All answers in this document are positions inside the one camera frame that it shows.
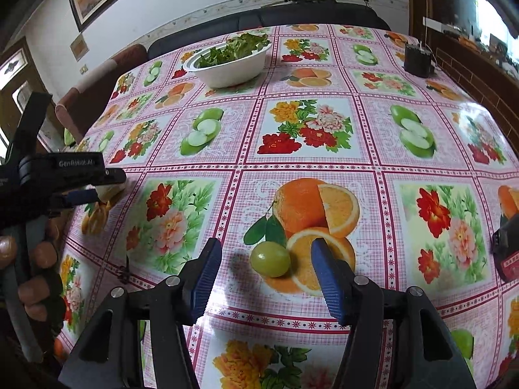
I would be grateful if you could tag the green grape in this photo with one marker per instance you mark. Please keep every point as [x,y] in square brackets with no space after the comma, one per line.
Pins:
[270,259]

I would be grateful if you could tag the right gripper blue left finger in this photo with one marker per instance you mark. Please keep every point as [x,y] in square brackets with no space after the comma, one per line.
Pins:
[197,280]

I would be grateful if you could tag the black leather sofa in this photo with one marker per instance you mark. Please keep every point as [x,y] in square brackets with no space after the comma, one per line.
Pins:
[295,12]

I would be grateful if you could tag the red black device right edge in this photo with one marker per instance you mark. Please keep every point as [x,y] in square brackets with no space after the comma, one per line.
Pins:
[505,249]

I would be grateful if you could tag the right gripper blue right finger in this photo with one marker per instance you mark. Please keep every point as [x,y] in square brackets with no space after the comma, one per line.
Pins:
[335,279]

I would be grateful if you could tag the small dried stem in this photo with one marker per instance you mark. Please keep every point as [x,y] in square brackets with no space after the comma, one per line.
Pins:
[124,272]

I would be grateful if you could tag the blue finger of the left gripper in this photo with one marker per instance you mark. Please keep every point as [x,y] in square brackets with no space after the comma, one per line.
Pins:
[80,197]

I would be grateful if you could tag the wooden glass door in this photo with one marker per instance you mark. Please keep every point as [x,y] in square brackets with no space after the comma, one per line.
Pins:
[19,79]

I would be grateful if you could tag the fruit print pink tablecloth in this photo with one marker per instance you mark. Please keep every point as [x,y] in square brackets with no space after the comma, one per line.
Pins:
[333,139]

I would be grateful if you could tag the green lettuce leaves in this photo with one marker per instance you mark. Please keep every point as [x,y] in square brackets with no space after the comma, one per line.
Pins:
[234,49]

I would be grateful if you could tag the wooden sideboard with clutter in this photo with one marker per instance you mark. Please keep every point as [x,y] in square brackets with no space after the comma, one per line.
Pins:
[450,28]

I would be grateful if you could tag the white bowl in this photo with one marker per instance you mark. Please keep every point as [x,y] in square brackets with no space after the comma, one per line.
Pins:
[230,73]

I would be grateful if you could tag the black cup on table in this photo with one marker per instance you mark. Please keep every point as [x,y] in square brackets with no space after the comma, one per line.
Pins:
[418,60]

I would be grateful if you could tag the small wall plaque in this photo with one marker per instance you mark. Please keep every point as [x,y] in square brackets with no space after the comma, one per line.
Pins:
[79,47]

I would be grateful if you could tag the brown armchair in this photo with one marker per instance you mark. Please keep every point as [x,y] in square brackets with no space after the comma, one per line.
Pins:
[85,101]

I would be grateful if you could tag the green cushion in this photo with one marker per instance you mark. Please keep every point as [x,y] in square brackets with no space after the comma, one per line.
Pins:
[68,138]

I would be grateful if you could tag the orange mandarin with leaf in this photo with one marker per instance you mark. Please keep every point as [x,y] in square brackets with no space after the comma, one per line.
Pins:
[59,351]

